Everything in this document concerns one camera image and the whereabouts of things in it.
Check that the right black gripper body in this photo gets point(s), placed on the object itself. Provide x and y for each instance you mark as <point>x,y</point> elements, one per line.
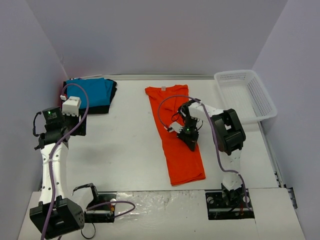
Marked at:
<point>189,136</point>

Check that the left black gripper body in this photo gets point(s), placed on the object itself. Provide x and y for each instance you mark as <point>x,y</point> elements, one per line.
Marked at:
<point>78,126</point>

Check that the orange t shirt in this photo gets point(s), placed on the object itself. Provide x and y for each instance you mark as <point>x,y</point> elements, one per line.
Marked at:
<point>183,165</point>

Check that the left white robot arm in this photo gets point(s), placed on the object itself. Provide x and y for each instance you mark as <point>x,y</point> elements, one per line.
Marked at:
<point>58,213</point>

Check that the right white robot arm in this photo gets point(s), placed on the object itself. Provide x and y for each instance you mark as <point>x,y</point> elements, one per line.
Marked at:
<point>230,137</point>

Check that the black folded t shirt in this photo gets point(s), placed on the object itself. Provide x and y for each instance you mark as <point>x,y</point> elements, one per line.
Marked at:
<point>98,110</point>

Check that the white plastic basket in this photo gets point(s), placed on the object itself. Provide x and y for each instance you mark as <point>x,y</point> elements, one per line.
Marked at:
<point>243,91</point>

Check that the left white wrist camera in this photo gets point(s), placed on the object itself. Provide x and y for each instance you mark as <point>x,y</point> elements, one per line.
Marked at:
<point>70,106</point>

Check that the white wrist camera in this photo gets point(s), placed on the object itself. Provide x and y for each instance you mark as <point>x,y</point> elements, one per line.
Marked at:
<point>174,127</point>
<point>70,106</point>

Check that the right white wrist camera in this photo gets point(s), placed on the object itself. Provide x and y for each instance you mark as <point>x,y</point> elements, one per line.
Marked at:
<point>174,127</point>

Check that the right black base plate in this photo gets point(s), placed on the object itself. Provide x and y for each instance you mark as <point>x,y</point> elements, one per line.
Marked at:
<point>219,209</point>

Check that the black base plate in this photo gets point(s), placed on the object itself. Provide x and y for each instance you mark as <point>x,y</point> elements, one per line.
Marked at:
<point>219,209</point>
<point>101,214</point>

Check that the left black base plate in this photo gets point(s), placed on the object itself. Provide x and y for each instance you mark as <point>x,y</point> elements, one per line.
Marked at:
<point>101,214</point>

